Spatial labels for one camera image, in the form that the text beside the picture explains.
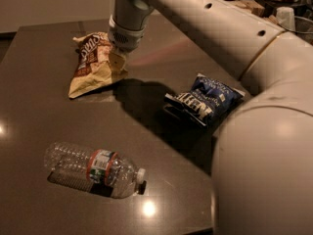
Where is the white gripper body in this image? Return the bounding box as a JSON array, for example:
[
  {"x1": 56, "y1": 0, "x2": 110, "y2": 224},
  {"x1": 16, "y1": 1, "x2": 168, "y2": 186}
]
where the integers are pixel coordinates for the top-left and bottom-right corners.
[{"x1": 108, "y1": 15, "x2": 145, "y2": 52}]

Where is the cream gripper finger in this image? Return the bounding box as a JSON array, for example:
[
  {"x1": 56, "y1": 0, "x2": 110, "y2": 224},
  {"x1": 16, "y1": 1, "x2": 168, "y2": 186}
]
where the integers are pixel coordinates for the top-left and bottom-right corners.
[{"x1": 112, "y1": 47, "x2": 128, "y2": 58}]

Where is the brown chip bag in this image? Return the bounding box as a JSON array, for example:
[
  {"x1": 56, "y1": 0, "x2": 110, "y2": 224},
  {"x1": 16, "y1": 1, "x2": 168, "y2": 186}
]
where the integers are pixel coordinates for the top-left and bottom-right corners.
[{"x1": 68, "y1": 32, "x2": 128, "y2": 99}]

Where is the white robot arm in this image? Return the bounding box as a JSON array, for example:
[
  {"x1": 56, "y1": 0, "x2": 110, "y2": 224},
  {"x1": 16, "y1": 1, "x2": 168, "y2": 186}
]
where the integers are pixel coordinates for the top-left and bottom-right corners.
[{"x1": 110, "y1": 0, "x2": 313, "y2": 235}]

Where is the blue chip bag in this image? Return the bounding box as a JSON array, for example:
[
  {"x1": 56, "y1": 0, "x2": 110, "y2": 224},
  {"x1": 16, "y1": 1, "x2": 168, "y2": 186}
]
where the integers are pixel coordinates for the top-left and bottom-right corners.
[{"x1": 164, "y1": 73, "x2": 246, "y2": 127}]

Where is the clear plastic water bottle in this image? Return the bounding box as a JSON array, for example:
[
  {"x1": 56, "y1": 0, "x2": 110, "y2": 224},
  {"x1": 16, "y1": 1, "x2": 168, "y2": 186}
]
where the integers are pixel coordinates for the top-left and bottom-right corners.
[{"x1": 44, "y1": 142, "x2": 147, "y2": 199}]

